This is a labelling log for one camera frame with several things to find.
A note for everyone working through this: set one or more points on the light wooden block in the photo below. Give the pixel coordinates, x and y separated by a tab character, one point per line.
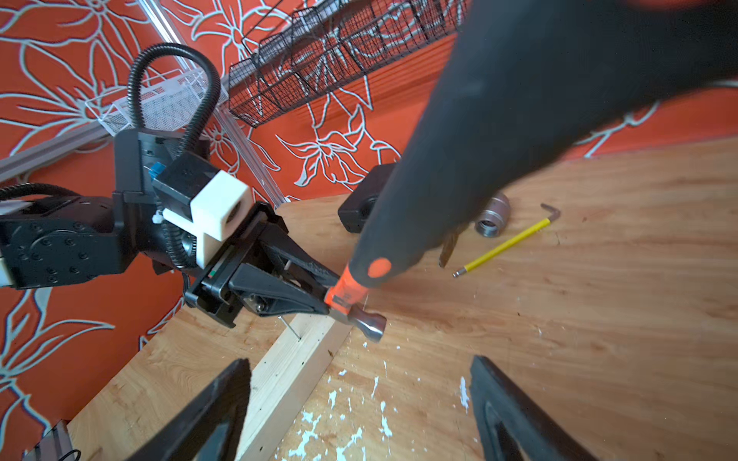
284	379

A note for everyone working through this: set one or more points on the yellow hex key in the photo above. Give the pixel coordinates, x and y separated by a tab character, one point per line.
511	242

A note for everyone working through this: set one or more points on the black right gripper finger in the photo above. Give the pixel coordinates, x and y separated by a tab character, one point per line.
511	425

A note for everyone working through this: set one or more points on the black wire basket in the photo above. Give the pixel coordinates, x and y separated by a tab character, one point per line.
329	45

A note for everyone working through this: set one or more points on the aluminium frame post left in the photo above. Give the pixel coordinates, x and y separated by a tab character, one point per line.
242	145

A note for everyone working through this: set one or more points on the claw hammer red black handle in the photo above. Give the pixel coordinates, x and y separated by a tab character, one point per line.
525	81

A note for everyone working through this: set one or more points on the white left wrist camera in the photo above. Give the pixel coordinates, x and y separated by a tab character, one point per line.
216	212

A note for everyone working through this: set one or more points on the black plastic tool case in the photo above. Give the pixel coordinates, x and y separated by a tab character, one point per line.
355	210

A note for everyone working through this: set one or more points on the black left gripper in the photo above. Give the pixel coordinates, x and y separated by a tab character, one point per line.
240	275

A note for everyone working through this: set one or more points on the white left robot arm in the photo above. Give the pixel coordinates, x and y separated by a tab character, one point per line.
174	206

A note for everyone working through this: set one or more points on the steel nail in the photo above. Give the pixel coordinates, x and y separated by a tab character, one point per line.
290	328

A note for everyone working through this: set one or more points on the aluminium left side rail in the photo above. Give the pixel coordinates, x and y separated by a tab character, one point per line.
50	151

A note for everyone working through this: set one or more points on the white mesh basket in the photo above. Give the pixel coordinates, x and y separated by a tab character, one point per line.
167	102

